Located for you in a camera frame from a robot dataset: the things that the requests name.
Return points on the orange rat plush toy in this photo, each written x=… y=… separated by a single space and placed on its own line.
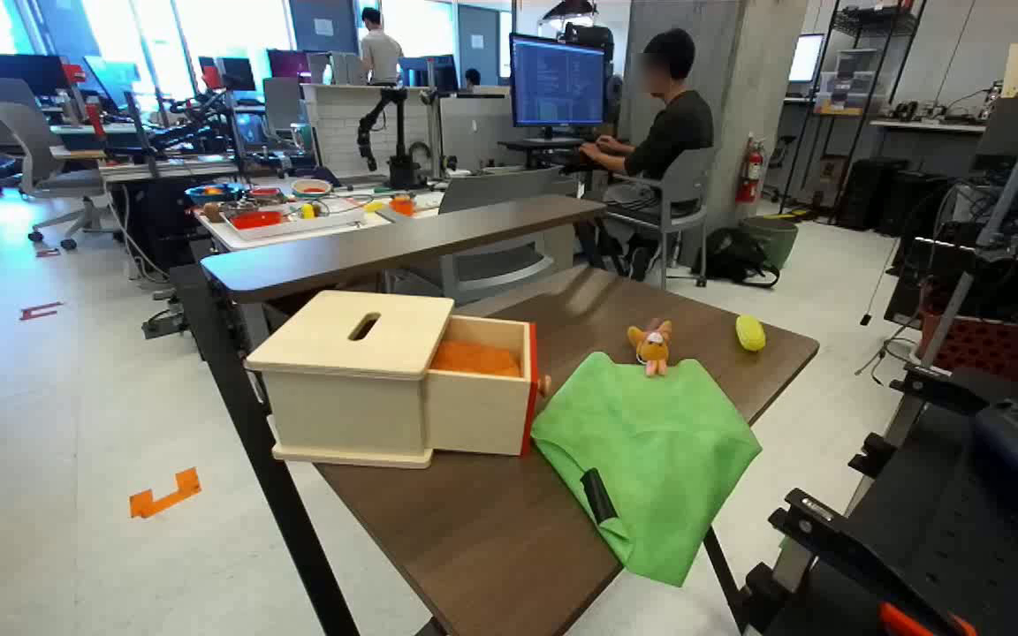
x=653 y=347

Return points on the small black robot arm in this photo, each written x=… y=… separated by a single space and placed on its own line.
x=396 y=142

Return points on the wooden drawer orange inside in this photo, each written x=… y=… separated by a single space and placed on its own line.
x=479 y=401

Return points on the grey chair back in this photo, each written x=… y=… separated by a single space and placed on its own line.
x=496 y=187

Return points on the long grey bench table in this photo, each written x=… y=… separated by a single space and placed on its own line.
x=390 y=240

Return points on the light wooden slotted box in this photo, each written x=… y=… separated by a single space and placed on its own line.
x=344 y=375

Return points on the green cloth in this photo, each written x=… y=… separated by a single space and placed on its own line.
x=656 y=461

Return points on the grey desk chair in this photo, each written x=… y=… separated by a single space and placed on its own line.
x=689 y=180

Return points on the black bag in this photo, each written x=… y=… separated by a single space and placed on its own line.
x=742 y=253

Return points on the yellow ball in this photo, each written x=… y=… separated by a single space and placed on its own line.
x=751 y=332

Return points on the computer monitor blue screen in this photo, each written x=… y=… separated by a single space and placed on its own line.
x=558 y=83

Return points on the white tray with toys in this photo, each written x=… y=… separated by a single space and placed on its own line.
x=284 y=216

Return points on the seated person black shirt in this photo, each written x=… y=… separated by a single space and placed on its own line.
x=672 y=128

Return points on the red fire extinguisher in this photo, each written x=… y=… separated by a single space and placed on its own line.
x=751 y=173

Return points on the standing person white shirt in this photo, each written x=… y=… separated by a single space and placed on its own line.
x=379 y=55

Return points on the black metal shelf rack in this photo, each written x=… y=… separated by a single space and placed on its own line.
x=851 y=83

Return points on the red crate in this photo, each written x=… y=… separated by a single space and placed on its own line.
x=980 y=342

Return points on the slanted aluminium pole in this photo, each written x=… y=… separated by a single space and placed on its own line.
x=1004 y=199

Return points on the grey swivel office chair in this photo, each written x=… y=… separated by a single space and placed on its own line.
x=33 y=145

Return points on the dark monitor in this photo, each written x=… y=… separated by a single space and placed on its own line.
x=20 y=73

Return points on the black metal frame cart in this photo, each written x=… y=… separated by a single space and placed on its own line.
x=970 y=518

